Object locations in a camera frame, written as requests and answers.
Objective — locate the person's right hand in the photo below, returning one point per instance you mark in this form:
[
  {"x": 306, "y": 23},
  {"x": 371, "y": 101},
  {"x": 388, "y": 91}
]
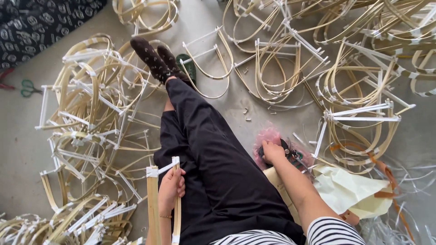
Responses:
[{"x": 273, "y": 153}]

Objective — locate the person's left hand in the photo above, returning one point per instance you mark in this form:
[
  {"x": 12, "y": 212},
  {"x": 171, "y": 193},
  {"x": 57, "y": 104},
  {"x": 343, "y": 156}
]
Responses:
[{"x": 168, "y": 192}]

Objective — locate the person's right fingers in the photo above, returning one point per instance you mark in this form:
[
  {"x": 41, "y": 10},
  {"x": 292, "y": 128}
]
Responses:
[{"x": 266, "y": 149}]

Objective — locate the bamboo frame with white tape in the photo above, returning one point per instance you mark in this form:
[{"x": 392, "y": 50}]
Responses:
[{"x": 153, "y": 204}]

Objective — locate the pink fluffy bundle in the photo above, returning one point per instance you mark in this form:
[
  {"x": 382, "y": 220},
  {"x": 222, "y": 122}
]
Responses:
[{"x": 267, "y": 136}]

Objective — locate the black trousers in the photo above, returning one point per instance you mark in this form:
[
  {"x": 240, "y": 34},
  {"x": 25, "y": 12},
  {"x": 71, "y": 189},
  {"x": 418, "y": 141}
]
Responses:
[{"x": 218, "y": 163}]

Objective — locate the cream paper sheet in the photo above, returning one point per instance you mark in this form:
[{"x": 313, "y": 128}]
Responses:
[{"x": 344, "y": 192}]

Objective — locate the black-white striped shirt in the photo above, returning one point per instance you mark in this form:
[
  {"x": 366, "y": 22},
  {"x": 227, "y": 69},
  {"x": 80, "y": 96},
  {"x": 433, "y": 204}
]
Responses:
[{"x": 327, "y": 233}]

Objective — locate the green slipper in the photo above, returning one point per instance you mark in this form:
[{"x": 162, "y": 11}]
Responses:
[{"x": 189, "y": 68}]

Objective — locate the large heap of bamboo frames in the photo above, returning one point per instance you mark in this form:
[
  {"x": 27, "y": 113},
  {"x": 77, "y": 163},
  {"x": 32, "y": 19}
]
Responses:
[{"x": 357, "y": 75}]

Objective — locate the dark brown patterned sock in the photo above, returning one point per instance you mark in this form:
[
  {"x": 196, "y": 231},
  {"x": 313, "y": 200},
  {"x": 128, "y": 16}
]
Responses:
[
  {"x": 150, "y": 58},
  {"x": 170, "y": 61}
]

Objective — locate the heap of clear plastic strips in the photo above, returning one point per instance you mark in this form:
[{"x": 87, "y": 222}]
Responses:
[{"x": 414, "y": 207}]

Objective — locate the bundle of bamboo hoops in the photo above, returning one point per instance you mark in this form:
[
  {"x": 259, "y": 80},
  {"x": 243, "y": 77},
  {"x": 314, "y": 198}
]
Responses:
[{"x": 150, "y": 15}]

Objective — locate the tangled pile of bamboo frames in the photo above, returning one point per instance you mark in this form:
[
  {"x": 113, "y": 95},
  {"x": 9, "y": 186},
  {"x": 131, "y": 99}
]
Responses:
[{"x": 92, "y": 112}]

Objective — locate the low stack of bamboo frames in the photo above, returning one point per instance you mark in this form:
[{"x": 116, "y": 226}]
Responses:
[{"x": 68, "y": 224}]

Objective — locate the black patterned cloth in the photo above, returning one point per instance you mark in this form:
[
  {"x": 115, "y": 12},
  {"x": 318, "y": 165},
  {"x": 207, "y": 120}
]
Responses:
[{"x": 37, "y": 27}]

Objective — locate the U-shaped bamboo frame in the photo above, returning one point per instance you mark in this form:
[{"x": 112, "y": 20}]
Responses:
[{"x": 223, "y": 61}]

